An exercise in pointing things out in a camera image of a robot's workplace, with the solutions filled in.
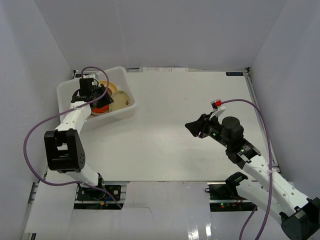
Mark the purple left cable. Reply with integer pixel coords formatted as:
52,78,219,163
22,66,123,210

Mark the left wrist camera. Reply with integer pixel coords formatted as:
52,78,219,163
81,72,99,80

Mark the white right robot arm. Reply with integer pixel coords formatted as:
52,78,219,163
185,114,320,240

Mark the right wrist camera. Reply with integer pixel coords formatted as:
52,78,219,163
209,99,226,120

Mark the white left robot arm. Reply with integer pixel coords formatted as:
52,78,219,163
44,74,114,200

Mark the beige floral round plate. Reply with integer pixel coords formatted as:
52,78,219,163
109,90,130,112

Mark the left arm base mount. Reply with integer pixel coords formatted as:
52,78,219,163
73,184,124,210

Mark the orange round plate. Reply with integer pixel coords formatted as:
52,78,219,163
92,105,109,115

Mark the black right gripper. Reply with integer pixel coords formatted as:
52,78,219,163
184,112,231,149

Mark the paper sheet at back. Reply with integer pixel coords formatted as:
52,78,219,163
139,67,189,73

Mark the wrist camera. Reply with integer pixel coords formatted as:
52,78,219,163
209,99,226,120
81,72,99,80

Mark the yellow round plate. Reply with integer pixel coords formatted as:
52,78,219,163
91,80,118,117

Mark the white plastic bin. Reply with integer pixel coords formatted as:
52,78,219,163
56,66,137,132

